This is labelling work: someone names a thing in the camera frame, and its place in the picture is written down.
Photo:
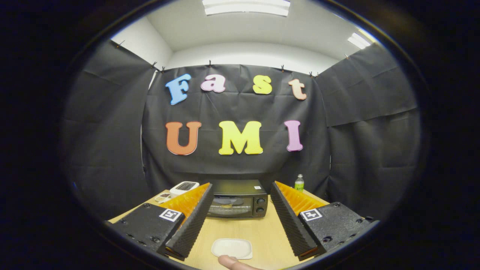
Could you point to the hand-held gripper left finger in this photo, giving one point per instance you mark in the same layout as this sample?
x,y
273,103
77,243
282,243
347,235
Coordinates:
x,y
193,221

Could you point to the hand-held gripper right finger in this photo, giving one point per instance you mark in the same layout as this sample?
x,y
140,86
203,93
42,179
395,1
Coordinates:
x,y
290,221

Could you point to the white square plate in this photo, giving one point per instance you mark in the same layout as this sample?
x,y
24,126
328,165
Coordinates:
x,y
230,246

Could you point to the black toaster oven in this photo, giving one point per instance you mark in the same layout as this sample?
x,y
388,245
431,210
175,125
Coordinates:
x,y
236,187

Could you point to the white pop-up toaster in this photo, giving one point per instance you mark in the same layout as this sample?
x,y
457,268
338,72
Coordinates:
x,y
183,187

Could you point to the green drink bottle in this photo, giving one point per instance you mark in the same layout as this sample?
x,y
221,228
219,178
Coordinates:
x,y
299,183

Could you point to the small ceiling light panel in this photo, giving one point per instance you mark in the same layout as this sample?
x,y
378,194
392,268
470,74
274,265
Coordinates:
x,y
359,40

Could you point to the large ceiling light panel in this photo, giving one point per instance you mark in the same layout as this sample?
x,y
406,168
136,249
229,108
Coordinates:
x,y
245,7

